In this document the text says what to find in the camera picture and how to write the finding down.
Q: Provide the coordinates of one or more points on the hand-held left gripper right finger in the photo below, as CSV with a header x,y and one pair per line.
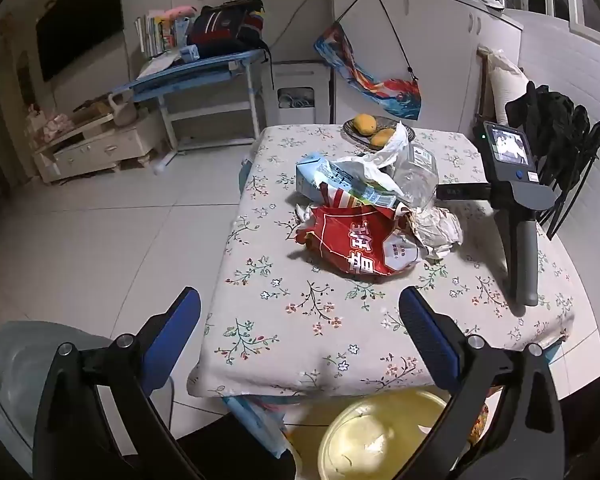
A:
x,y
427,337

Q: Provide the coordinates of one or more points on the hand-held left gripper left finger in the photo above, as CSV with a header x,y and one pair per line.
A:
x,y
175,332

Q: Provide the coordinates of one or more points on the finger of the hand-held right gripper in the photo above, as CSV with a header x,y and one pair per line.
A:
x,y
460,192

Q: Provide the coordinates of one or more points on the clear plastic bag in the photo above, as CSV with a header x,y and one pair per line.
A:
x,y
420,175

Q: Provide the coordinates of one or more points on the white paper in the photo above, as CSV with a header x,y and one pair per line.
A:
x,y
437,230

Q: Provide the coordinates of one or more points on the white plastic bag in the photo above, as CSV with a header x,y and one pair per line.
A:
x,y
385,155

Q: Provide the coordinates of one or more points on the yellow plastic basin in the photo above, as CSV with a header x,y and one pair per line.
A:
x,y
370,440

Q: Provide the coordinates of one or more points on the red snack bag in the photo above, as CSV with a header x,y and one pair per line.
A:
x,y
350,240

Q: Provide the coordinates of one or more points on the light blue drink carton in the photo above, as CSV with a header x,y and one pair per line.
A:
x,y
312,180

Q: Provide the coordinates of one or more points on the yellow mango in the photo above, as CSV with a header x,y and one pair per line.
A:
x,y
382,138
364,124

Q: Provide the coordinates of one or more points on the wooden chair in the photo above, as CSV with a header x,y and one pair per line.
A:
x,y
482,90

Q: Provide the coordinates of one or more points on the white pillow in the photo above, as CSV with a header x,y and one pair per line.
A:
x,y
505,80

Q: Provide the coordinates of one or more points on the floral tablecloth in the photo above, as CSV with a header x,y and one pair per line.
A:
x,y
290,310

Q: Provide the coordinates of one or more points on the blue checkered cloth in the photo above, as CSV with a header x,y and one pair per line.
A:
x,y
260,420

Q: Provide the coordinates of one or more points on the dark fruit plate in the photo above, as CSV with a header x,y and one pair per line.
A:
x,y
351,135

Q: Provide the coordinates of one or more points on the colourful hanging bag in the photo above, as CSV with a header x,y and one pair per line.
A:
x,y
360,75

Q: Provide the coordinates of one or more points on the white cabinet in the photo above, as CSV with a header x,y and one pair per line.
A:
x,y
430,35

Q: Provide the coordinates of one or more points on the grey plastic chair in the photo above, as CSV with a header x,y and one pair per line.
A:
x,y
15,360

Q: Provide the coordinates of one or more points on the white box appliance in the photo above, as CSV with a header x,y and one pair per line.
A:
x,y
300,77

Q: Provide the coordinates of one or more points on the cream television cabinet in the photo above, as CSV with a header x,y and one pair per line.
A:
x,y
100,147

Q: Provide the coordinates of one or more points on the blue study desk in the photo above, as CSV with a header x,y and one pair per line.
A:
x,y
190,72

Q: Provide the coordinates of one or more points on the dark striped backpack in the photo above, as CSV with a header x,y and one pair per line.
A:
x,y
220,25

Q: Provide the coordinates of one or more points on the row of books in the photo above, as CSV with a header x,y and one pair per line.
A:
x,y
152,32

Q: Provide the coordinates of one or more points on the pink soft toy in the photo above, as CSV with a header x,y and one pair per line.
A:
x,y
180,11

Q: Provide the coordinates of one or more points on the black wall television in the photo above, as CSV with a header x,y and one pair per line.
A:
x,y
80,35

